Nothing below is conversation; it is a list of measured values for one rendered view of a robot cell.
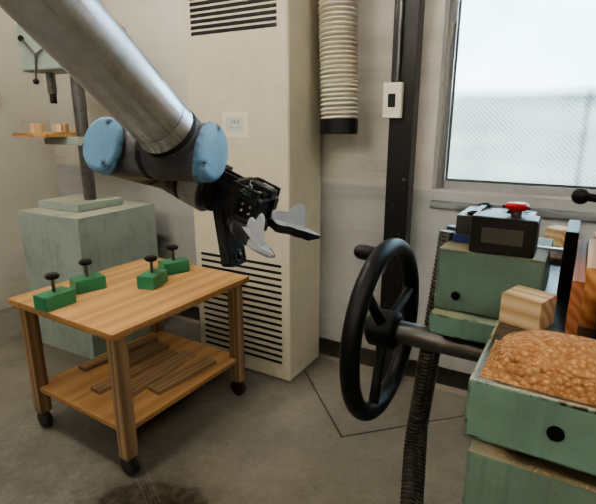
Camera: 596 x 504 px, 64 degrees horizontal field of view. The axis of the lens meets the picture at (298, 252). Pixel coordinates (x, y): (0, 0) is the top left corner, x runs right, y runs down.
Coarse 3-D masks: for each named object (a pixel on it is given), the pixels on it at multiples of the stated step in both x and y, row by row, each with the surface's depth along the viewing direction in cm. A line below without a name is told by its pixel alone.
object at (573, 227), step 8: (568, 224) 64; (576, 224) 64; (568, 232) 60; (576, 232) 59; (568, 240) 60; (576, 240) 59; (544, 248) 65; (552, 248) 65; (560, 248) 64; (568, 248) 60; (576, 248) 60; (552, 256) 64; (560, 256) 64; (568, 256) 60; (552, 264) 65; (560, 264) 64; (568, 264) 60; (560, 272) 61; (568, 272) 61; (560, 280) 61; (568, 280) 61; (560, 288) 62; (568, 288) 61; (560, 296) 62; (568, 296) 61
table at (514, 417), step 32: (448, 320) 66; (480, 320) 64; (480, 384) 43; (480, 416) 44; (512, 416) 43; (544, 416) 41; (576, 416) 40; (512, 448) 43; (544, 448) 42; (576, 448) 40
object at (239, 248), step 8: (216, 208) 85; (224, 208) 84; (216, 216) 85; (224, 216) 84; (216, 224) 85; (224, 224) 84; (216, 232) 86; (224, 232) 85; (224, 240) 85; (232, 240) 86; (224, 248) 86; (232, 248) 86; (240, 248) 87; (224, 256) 86; (232, 256) 86; (240, 256) 87; (224, 264) 87; (232, 264) 86; (240, 264) 88
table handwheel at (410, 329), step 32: (384, 256) 68; (416, 288) 85; (352, 320) 64; (384, 320) 73; (416, 320) 87; (352, 352) 63; (384, 352) 75; (448, 352) 70; (480, 352) 67; (352, 384) 65; (384, 384) 81
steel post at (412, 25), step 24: (408, 0) 173; (408, 24) 175; (408, 48) 177; (408, 72) 179; (384, 96) 183; (408, 96) 181; (408, 120) 183; (408, 144) 185; (408, 168) 187; (408, 192) 190; (384, 216) 197; (408, 216) 194; (384, 240) 199; (408, 240) 198; (384, 288) 204
